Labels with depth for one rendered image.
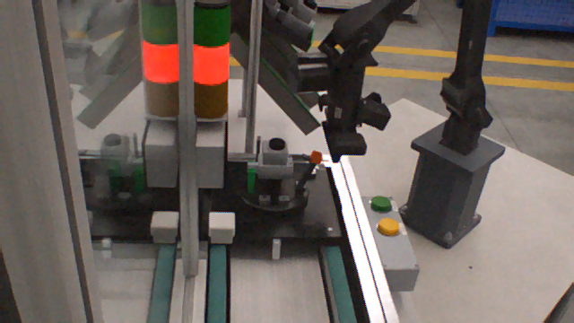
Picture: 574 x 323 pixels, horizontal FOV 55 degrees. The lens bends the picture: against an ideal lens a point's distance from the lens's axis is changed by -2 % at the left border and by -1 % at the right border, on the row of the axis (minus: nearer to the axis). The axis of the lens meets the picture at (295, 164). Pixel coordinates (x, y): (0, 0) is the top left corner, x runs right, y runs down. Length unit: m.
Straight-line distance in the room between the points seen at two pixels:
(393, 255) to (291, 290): 0.19
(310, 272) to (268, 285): 0.08
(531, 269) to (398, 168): 0.41
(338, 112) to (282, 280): 0.31
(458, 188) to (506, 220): 0.24
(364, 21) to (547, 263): 0.67
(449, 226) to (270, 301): 0.45
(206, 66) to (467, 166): 0.60
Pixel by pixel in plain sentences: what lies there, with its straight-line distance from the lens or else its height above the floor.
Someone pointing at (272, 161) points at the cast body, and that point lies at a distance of 1.03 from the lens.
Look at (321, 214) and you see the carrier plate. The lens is 1.07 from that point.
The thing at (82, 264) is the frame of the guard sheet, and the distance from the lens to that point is 0.17.
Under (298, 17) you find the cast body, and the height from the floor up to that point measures 1.24.
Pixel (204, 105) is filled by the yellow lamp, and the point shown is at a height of 1.28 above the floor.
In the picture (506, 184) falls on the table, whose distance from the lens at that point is 1.51.
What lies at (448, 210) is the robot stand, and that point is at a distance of 1.21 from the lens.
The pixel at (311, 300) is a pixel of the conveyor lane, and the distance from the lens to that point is 0.99.
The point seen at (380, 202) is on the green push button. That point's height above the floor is 0.97.
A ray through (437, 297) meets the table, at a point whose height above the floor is 0.86.
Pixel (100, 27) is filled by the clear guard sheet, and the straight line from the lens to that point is 0.24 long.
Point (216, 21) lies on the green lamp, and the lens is 0.71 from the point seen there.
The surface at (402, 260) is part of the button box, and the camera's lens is 1.03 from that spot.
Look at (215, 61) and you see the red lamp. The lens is 0.73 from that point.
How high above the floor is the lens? 1.64
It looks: 34 degrees down
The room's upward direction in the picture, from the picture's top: 6 degrees clockwise
